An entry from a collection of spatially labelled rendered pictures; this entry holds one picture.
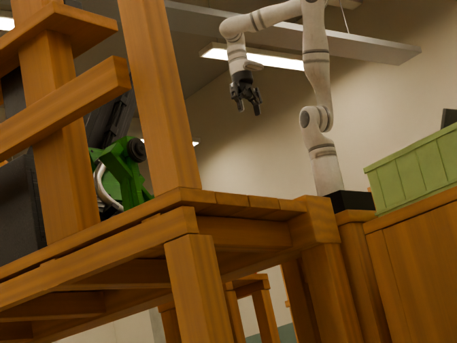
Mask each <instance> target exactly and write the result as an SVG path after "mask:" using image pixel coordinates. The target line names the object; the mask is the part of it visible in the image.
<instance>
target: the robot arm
mask: <svg viewBox="0 0 457 343"><path fill-rule="evenodd" d="M327 5H328V0H290V1H287V2H284V3H279V4H276V5H270V6H267V7H264V8H261V9H259V10H256V11H254V12H251V13H249V14H244V15H239V16H233V17H230V18H227V19H226V20H224V21H223V22H222V23H221V24H220V27H219V31H220V34H221V35H222V36H223V37H224V38H225V40H226V42H227V46H228V48H227V50H226V55H227V59H228V64H229V71H230V74H231V80H232V83H231V84H229V87H230V92H231V99H234V100H235V102H237V108H238V110H239V112H243V111H244V110H245V108H244V105H243V100H242V99H243V98H245V99H247V100H248V101H249V102H251V103H252V105H253V108H254V113H255V116H259V115H261V111H260V104H261V103H262V102H263V101H262V98H261V95H260V91H259V89H258V87H257V88H253V87H252V83H253V81H254V79H253V75H252V71H260V70H263V69H264V66H263V64H262V63H259V62H256V61H252V60H250V59H248V56H247V52H246V44H245V36H244V33H243V32H246V31H249V32H251V33H255V32H257V31H260V30H263V29H266V28H268V27H270V26H273V25H276V24H277V23H280V22H283V21H285V20H288V19H291V18H294V17H297V16H303V70H304V72H305V75H306V76H307V78H308V80H309V81H310V83H311V85H312V86H313V88H314V91H315V94H316V101H317V106H305V107H304V108H303V109H302V110H301V112H300V114H299V123H300V127H301V132H302V135H303V139H304V142H305V146H306V148H307V149H308V153H309V158H310V162H311V168H312V172H313V175H314V181H315V185H316V191H317V195H318V196H321V197H322V196H325V195H328V194H330V193H334V192H336V191H339V190H345V189H344V185H343V179H342V176H341V172H340V168H339V162H338V158H337V153H336V150H335V144H334V141H332V139H330V138H327V137H326V136H324V135H323V134H322V133H327V132H329V131H330V130H331V129H332V127H333V121H334V114H333V103H332V98H331V85H330V63H329V62H330V61H329V48H328V40H327V36H326V30H325V26H324V8H325V7H326V6H327ZM234 93H235V95H234ZM252 95H253V97H252ZM251 97H252V98H251ZM257 98H259V100H258V99H257ZM253 100H254V101H255V103H254V101H253Z"/></svg>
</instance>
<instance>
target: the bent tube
mask: <svg viewBox="0 0 457 343"><path fill-rule="evenodd" d="M99 160H100V159H99V158H98V159H97V160H96V161H95V162H94V163H95V164H96V165H97V168H96V169H95V171H94V173H93V179H94V184H95V191H96V194H97V196H98V198H99V199H100V200H101V201H102V202H103V203H104V204H105V205H106V206H107V207H108V206H109V205H110V204H112V203H113V202H114V203H115V204H116V205H118V206H119V208H118V211H117V212H116V213H117V214H120V213H123V212H124V208H123V206H121V205H120V204H119V203H118V202H117V201H115V200H114V199H112V198H111V197H110V196H109V195H108V194H107V193H106V191H105V189H104V188H103V185H102V183H101V177H102V175H103V174H104V172H105V173H107V172H108V171H109V170H108V169H107V168H106V166H104V164H103V163H102V162H101V160H100V161H99Z"/></svg>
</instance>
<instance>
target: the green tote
mask: <svg viewBox="0 0 457 343"><path fill-rule="evenodd" d="M363 172H364V174H367V177H368V180H369V184H370V187H371V192H372V195H373V200H374V203H375V207H376V210H377V212H376V213H375V216H378V217H381V216H383V215H385V214H388V213H391V212H393V211H395V210H398V209H401V208H404V207H405V206H408V205H410V204H413V203H415V202H417V201H420V200H423V199H426V198H427V197H430V196H433V195H436V194H437V193H440V192H443V191H446V190H448V189H450V188H452V187H455V186H457V122H455V123H454V124H452V125H450V126H448V127H445V128H443V129H441V130H439V131H437V132H435V133H433V134H431V135H429V136H427V137H425V138H423V139H421V140H419V141H417V142H415V143H413V144H411V145H409V146H407V147H405V148H403V149H401V150H399V151H397V152H395V153H393V154H391V155H389V156H387V157H385V158H383V159H381V160H379V161H376V162H374V163H372V164H370V165H368V166H366V167H364V168H363Z"/></svg>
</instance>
